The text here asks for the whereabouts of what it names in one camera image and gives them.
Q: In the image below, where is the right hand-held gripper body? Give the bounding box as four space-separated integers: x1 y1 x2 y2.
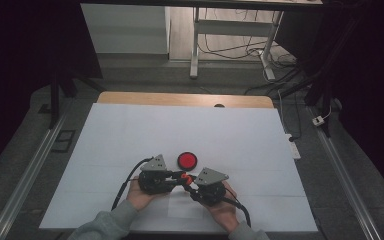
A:
189 167 230 207

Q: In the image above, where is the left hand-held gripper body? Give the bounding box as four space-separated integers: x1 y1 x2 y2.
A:
137 153 176 196

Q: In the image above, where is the round black red ink pad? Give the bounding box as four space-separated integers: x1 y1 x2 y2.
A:
176 151 199 172

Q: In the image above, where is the small white paper sheet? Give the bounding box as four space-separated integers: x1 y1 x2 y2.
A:
167 186 205 220

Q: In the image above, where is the person's left hand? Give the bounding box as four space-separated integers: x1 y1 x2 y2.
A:
125 178 163 212

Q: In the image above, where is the person's right hand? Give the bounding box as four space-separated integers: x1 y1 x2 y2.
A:
201 181 241 234

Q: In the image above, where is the large white board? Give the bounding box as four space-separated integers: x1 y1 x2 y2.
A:
39 102 319 233

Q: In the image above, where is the wooden table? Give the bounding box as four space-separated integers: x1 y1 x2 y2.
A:
96 91 276 109

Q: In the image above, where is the white power strip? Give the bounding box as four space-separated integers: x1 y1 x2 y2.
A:
284 133 302 160

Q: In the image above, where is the black floor socket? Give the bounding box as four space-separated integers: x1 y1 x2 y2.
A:
51 129 77 154

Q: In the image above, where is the black metal stand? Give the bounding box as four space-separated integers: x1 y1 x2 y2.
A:
38 66 108 129
276 49 334 138

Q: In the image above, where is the white cabinet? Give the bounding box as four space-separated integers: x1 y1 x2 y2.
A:
80 3 171 55

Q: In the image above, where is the dark curtain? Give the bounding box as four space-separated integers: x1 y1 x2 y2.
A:
276 0 384 194
0 0 104 181

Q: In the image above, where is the left hand-held gripper black cable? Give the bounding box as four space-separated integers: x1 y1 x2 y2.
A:
110 156 155 212

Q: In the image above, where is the hand-held gripper black cable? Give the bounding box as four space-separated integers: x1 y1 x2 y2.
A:
223 186 253 228
110 156 155 212

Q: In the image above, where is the right hand-held gripper black cable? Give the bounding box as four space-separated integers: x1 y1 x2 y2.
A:
223 186 253 228

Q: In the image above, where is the aluminium floor rail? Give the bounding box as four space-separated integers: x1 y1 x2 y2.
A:
0 109 68 240
308 106 384 240

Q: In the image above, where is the black floor cable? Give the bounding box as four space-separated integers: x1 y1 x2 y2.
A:
198 8 298 68

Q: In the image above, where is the white desk frame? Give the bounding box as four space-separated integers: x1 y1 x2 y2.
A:
189 6 285 82

